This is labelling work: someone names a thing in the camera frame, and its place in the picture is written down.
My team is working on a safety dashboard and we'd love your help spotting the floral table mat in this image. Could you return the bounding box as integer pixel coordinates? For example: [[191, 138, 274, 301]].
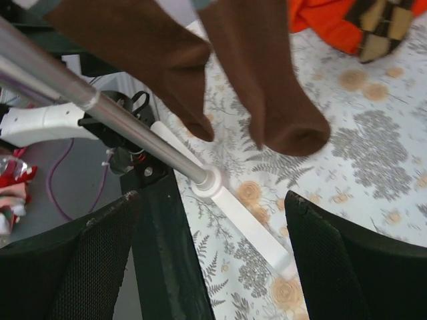
[[155, 16, 426, 319]]

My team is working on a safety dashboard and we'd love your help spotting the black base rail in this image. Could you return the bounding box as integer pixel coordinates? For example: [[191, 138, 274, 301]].
[[120, 168, 215, 320]]

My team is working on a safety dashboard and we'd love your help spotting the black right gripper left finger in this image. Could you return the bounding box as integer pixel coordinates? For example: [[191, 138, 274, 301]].
[[1, 191, 141, 319]]

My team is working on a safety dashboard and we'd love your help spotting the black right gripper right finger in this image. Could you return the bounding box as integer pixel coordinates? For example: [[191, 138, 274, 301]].
[[284, 191, 426, 319]]

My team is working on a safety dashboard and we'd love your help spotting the white stand base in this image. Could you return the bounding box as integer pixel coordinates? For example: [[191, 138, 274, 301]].
[[151, 121, 297, 279]]

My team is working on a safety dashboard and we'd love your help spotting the pile of cloths on floor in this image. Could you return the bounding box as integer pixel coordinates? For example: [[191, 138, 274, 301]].
[[1, 147, 38, 236]]

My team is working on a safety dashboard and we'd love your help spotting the brown argyle sock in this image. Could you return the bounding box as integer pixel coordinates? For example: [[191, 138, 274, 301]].
[[344, 0, 414, 64]]

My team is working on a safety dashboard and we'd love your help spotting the silver stand pole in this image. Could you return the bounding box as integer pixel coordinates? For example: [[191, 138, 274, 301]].
[[1, 19, 208, 185]]

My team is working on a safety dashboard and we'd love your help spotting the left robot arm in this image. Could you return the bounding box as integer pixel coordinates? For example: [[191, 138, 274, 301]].
[[1, 103, 167, 187]]

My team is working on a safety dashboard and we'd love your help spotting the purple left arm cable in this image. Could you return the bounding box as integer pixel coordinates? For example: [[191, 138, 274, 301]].
[[49, 138, 109, 221]]

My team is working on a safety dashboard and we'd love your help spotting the orange t-shirt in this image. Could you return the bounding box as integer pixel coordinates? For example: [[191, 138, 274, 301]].
[[288, 1, 384, 55]]

